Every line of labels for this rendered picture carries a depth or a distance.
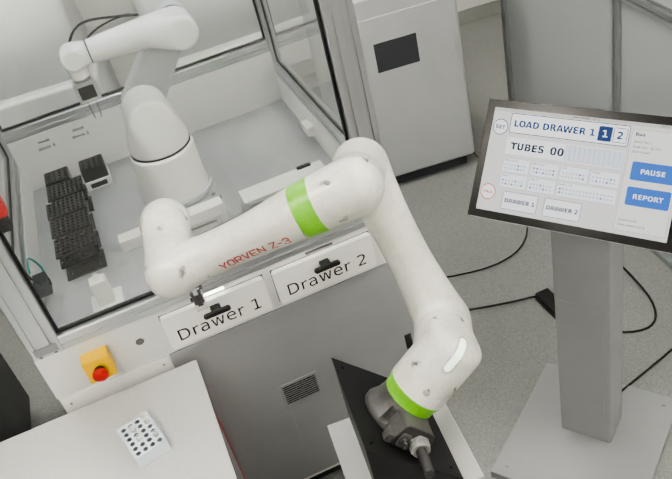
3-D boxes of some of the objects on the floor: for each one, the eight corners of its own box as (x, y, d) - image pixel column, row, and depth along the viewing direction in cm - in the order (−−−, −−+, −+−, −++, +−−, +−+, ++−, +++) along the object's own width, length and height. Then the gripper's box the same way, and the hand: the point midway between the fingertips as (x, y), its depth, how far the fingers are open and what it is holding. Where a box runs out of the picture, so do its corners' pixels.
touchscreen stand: (634, 531, 230) (643, 266, 170) (491, 476, 254) (454, 228, 194) (679, 406, 260) (699, 145, 201) (547, 368, 284) (530, 125, 225)
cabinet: (443, 430, 272) (408, 253, 225) (160, 563, 253) (58, 400, 207) (343, 279, 347) (301, 123, 301) (119, 373, 329) (38, 222, 282)
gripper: (157, 243, 186) (181, 293, 206) (173, 286, 179) (196, 333, 199) (187, 231, 187) (208, 282, 207) (204, 273, 180) (224, 322, 200)
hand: (199, 301), depth 200 cm, fingers closed
